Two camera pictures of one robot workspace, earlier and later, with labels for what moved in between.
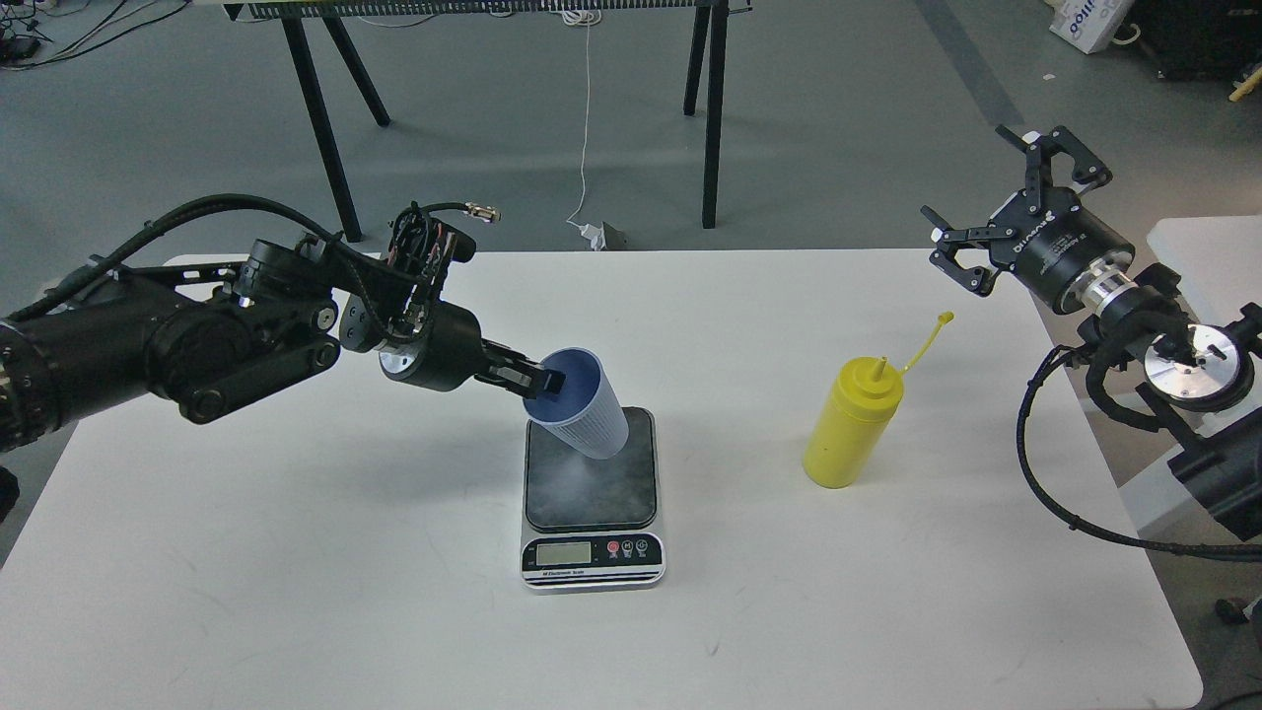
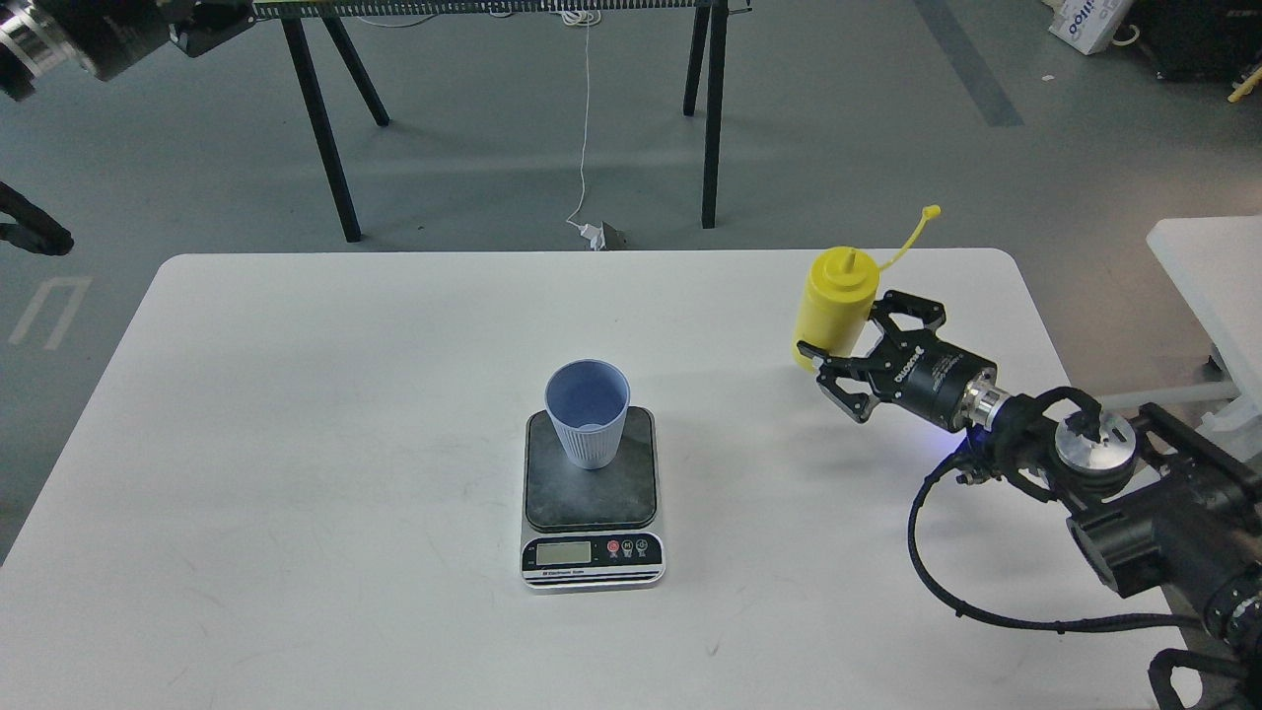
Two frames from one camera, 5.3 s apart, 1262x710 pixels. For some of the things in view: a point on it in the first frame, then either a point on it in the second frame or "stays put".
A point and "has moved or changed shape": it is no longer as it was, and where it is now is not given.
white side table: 1218,262 stays put
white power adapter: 596,236 stays put
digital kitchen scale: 591,524 stays put
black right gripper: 1042,234 -> 924,375
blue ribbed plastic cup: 588,416 has moved or changed shape
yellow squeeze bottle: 857,417 -> 834,308
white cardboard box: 1087,25 stays put
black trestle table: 333,10 stays put
